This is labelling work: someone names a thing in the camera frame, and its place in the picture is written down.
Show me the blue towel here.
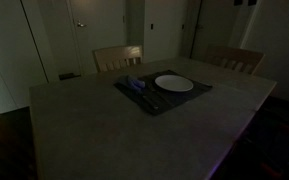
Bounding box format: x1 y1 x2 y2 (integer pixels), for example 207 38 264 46
117 74 148 92

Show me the white round plate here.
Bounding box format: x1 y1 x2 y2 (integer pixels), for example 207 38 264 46
154 74 195 93

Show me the metal fork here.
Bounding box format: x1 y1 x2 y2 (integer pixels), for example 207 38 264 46
147 84 168 105

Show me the metal spoon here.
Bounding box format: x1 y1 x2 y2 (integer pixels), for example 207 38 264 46
140 91 160 111

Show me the dark woven placemat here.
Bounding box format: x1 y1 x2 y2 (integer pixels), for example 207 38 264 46
113 69 214 117

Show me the white door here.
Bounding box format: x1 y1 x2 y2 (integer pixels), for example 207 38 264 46
67 0 129 76

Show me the dark floor door stop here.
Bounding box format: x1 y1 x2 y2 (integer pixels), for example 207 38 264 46
58 72 82 81

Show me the dark shadowed door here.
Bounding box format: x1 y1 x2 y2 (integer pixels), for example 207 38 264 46
189 0 247 61

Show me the metal door lever handle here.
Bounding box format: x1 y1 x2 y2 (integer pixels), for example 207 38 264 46
76 20 88 29

